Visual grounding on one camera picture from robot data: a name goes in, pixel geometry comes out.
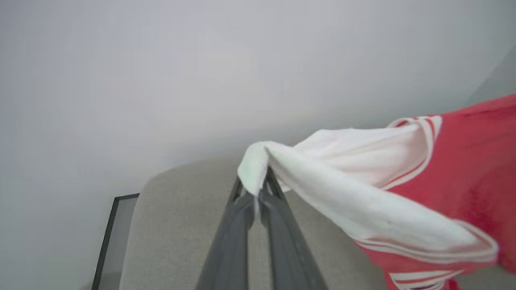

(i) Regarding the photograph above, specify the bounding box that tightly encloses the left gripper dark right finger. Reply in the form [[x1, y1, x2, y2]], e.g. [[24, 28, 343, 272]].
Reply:
[[259, 167, 328, 290]]

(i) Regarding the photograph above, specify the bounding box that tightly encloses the black framed glass panel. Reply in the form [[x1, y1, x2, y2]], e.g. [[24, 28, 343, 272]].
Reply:
[[92, 193, 140, 290]]

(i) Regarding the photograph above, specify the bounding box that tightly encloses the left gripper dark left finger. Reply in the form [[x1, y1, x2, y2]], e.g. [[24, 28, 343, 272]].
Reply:
[[197, 177, 256, 290]]

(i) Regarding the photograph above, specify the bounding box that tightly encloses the red garment with white trim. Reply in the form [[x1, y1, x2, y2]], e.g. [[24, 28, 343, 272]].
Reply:
[[237, 93, 516, 290]]

